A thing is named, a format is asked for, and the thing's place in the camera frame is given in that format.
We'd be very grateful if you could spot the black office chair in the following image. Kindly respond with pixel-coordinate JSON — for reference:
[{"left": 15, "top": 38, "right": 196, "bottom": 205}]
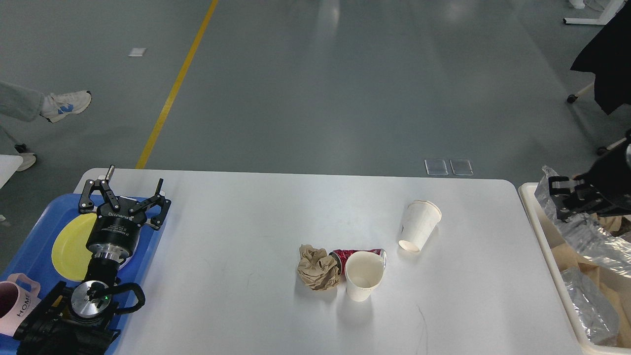
[{"left": 567, "top": 10, "right": 631, "bottom": 156}]

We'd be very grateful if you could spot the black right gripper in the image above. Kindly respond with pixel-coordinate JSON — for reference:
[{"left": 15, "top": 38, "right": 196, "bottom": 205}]
[{"left": 547, "top": 131, "right": 631, "bottom": 221}]

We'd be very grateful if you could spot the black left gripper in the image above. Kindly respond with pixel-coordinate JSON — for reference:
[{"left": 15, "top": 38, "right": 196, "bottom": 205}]
[{"left": 77, "top": 165, "right": 172, "bottom": 259}]

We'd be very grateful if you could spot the beige plastic bin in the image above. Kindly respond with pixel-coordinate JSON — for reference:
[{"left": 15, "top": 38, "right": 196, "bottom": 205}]
[{"left": 518, "top": 182, "right": 631, "bottom": 355}]

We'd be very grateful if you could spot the small foil bag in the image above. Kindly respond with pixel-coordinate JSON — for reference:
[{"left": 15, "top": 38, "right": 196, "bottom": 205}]
[{"left": 534, "top": 165, "right": 631, "bottom": 278}]

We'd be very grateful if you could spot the large foil sheet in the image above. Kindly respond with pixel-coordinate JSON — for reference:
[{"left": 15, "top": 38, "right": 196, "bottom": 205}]
[{"left": 561, "top": 267, "right": 620, "bottom": 347}]

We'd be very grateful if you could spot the yellow plastic plate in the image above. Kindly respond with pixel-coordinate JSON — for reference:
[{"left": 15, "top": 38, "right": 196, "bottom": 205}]
[{"left": 51, "top": 213, "right": 97, "bottom": 282}]

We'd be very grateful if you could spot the white paper cup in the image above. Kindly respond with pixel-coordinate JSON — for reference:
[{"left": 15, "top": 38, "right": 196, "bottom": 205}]
[
  {"left": 397, "top": 200, "right": 442, "bottom": 252},
  {"left": 345, "top": 251, "right": 385, "bottom": 302}
]

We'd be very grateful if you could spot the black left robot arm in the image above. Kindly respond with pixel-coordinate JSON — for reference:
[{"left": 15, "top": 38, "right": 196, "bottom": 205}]
[{"left": 1, "top": 166, "right": 172, "bottom": 355}]

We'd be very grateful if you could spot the crumpled brown paper ball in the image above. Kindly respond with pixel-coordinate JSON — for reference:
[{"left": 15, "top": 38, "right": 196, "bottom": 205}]
[{"left": 297, "top": 245, "right": 341, "bottom": 291}]

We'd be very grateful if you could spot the pink ribbed mug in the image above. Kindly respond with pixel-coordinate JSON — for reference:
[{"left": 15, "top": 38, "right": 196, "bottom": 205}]
[{"left": 0, "top": 273, "right": 41, "bottom": 337}]

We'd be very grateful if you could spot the white blue sneaker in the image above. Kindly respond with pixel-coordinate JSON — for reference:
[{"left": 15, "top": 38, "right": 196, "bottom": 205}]
[{"left": 39, "top": 90, "right": 92, "bottom": 123}]

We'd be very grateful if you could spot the crushed red soda can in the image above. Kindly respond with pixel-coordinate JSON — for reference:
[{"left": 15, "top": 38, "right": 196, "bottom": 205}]
[{"left": 329, "top": 248, "right": 387, "bottom": 276}]

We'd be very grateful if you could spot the upright white paper cup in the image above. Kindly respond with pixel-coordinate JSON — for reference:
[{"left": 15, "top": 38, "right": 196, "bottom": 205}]
[{"left": 345, "top": 251, "right": 385, "bottom": 302}]

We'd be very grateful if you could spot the white table corner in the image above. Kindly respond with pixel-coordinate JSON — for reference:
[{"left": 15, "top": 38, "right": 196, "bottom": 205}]
[{"left": 0, "top": 154, "right": 23, "bottom": 188}]

